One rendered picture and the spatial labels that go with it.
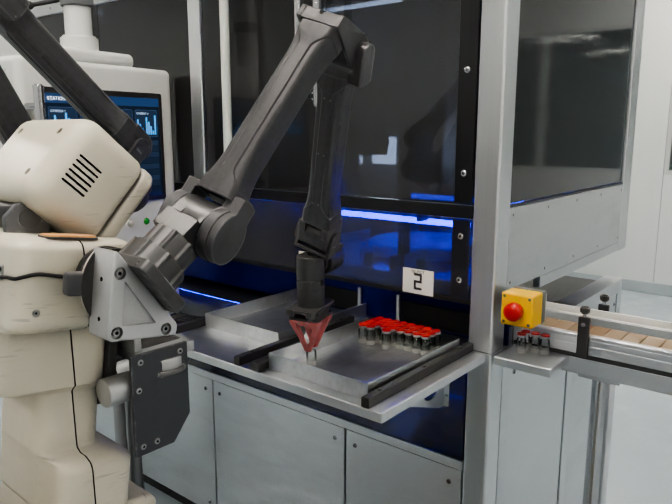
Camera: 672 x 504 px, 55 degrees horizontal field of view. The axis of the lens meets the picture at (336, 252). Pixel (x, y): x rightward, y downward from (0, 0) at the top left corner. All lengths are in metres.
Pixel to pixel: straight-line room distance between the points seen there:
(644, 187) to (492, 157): 4.69
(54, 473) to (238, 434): 1.16
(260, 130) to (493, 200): 0.64
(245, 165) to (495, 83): 0.67
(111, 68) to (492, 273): 1.15
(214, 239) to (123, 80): 1.11
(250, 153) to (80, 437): 0.50
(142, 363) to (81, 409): 0.12
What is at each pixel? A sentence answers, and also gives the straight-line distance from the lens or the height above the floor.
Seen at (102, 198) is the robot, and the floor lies 1.28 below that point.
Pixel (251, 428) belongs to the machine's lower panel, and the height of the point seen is 0.46.
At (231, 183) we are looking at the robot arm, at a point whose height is 1.30.
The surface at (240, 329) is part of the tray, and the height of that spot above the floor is 0.90.
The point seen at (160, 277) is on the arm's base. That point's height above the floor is 1.19.
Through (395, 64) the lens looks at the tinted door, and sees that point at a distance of 1.56.
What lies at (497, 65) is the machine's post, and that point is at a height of 1.50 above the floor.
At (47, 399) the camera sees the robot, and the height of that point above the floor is 0.99.
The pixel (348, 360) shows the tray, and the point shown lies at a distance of 1.41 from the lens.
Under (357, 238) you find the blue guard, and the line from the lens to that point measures 1.63.
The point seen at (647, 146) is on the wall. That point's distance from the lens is 6.05.
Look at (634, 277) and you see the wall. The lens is 6.18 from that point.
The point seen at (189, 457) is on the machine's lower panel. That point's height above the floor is 0.26.
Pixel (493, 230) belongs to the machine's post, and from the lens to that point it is 1.43.
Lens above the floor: 1.37
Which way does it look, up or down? 11 degrees down
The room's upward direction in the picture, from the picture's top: straight up
